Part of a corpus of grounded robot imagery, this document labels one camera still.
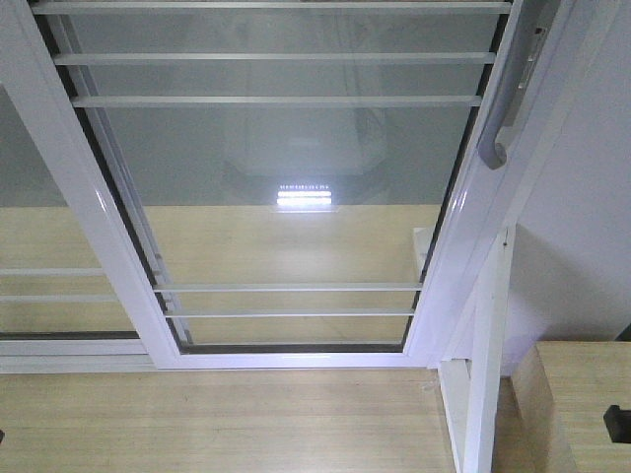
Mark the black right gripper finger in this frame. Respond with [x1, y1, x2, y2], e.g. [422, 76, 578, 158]
[603, 405, 631, 442]

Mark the grey metal door handle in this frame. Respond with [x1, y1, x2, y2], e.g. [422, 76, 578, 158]
[477, 1, 560, 169]

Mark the white framed sliding glass door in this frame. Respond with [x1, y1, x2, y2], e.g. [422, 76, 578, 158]
[0, 0, 581, 372]

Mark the light wooden box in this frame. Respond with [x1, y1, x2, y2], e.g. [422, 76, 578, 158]
[512, 341, 630, 472]

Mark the light wooden floor platform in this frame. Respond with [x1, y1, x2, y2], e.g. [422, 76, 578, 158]
[1, 205, 453, 472]

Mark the fixed white framed glass panel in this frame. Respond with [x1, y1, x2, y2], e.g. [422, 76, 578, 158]
[1, 87, 161, 372]

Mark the white door jamb frame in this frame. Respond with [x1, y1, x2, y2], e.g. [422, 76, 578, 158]
[418, 1, 630, 368]

